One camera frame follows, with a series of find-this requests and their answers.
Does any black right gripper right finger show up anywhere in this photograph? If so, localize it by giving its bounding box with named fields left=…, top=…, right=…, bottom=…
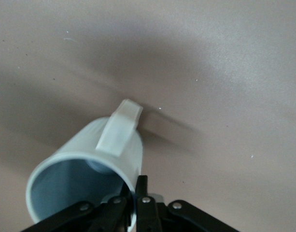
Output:
left=135, top=175, right=240, bottom=232

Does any brown table cover sheet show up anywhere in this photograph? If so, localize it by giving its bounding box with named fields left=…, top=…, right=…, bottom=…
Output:
left=0, top=0, right=296, bottom=232

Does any pale white mug with handle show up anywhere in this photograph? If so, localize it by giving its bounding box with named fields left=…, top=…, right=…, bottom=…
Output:
left=26, top=99, right=145, bottom=232

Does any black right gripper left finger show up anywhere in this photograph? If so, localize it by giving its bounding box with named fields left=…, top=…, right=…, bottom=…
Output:
left=19, top=186, right=133, bottom=232

